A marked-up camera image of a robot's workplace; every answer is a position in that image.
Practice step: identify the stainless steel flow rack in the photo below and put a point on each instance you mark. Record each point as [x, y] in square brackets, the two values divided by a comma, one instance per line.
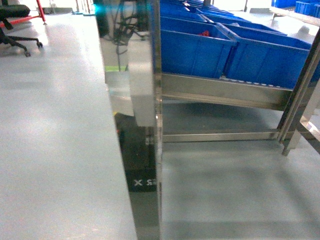
[204, 158]

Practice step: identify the blue plastic bin right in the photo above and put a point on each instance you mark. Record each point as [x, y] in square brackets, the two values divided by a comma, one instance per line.
[263, 57]

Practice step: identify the blue plastic bin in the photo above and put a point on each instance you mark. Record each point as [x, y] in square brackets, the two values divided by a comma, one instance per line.
[194, 48]
[263, 57]

